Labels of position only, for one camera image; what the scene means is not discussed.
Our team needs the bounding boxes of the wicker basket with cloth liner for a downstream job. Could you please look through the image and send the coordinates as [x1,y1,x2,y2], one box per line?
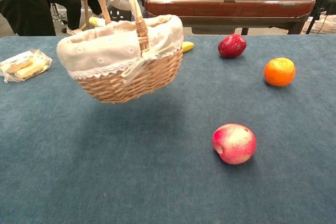
[56,0,184,104]

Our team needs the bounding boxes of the orange fruit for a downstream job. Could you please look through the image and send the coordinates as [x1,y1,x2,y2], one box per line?
[264,57,297,88]

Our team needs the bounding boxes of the black-headed plush doll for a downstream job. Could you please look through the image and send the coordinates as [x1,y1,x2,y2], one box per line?
[88,5,134,28]

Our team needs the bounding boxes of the white sneaker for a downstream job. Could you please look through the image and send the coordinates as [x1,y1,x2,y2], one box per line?
[66,26,85,36]

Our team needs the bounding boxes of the wheeled stool base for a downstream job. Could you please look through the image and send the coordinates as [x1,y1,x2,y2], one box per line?
[51,3,69,34]

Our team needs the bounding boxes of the person in black clothes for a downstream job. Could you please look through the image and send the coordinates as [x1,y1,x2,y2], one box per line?
[0,0,82,37]

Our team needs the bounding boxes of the yellow banana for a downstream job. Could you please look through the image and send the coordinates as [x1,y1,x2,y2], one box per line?
[181,41,195,54]

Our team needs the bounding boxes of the clear bag of bread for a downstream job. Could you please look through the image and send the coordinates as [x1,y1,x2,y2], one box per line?
[0,48,53,84]

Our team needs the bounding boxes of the brown mahjong table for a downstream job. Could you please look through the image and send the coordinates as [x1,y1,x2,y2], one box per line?
[144,0,317,36]

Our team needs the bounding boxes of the dark red fruit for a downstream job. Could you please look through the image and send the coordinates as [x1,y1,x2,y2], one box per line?
[217,34,248,59]

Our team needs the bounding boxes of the blue table cloth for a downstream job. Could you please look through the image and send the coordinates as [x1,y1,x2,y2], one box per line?
[0,34,336,224]

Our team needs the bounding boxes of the pink white peach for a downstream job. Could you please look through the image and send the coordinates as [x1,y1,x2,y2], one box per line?
[212,123,257,165]

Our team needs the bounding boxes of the black tripod stand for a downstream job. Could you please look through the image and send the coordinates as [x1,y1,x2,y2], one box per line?
[306,0,336,35]

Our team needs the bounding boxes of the white plastic crate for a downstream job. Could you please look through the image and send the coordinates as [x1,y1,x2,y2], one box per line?
[301,15,336,35]

